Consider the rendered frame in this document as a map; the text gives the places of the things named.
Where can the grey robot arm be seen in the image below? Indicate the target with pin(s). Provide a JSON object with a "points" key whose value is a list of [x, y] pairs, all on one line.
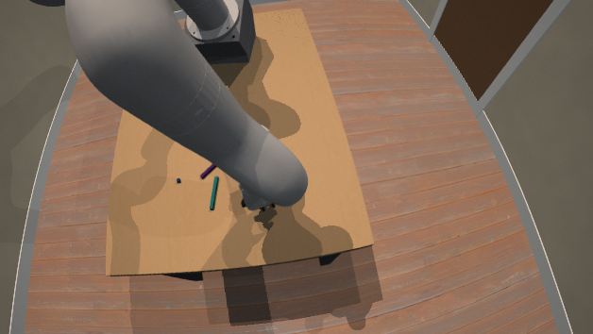
{"points": [[136, 53]]}

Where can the turquoise rod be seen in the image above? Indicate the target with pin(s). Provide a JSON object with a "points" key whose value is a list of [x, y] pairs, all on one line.
{"points": [[214, 188]]}

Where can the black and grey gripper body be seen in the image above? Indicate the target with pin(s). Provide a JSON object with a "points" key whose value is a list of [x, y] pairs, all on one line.
{"points": [[254, 202]]}

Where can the purple rod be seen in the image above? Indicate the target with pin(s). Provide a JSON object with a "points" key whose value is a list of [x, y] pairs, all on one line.
{"points": [[208, 171]]}

